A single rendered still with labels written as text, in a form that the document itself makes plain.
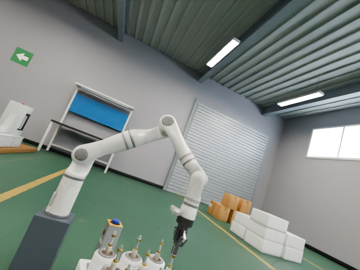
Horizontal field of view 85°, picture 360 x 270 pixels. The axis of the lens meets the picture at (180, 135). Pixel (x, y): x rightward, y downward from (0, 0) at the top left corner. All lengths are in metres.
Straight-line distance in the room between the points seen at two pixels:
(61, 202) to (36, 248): 0.19
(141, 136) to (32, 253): 0.64
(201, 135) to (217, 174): 1.38
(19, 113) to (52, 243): 3.48
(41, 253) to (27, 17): 6.66
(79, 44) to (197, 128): 4.22
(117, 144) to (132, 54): 5.75
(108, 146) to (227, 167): 6.09
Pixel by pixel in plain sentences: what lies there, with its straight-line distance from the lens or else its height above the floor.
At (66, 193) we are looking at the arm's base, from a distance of 1.02.
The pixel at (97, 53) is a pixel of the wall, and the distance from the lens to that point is 6.59.
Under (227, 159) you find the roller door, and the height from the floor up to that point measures 1.62.
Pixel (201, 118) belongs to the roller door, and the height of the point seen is 2.53.
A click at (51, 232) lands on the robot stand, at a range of 1.05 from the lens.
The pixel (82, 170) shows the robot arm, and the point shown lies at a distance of 1.04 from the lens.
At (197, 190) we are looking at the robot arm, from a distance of 0.87.
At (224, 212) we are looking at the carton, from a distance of 4.72.
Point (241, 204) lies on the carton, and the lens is 4.95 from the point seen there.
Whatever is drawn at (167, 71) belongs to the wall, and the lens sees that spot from 6.61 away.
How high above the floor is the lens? 0.67
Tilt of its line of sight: 10 degrees up
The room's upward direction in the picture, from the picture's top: 21 degrees clockwise
